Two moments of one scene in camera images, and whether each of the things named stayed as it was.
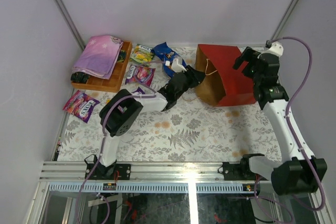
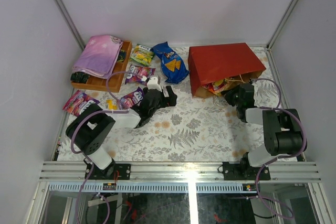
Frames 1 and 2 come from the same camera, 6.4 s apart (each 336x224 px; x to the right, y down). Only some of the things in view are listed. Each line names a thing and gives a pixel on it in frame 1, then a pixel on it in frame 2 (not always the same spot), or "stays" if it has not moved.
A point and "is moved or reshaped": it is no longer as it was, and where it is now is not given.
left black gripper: x=191 y=74 → x=163 y=97
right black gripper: x=245 y=56 → x=228 y=94
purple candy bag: x=140 y=74 stays
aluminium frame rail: x=167 y=177 stays
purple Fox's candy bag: x=81 y=105 stays
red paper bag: x=223 y=85 is moved or reshaped
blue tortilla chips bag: x=167 y=55 stays
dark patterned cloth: x=79 y=77 stays
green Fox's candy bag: x=143 y=54 stays
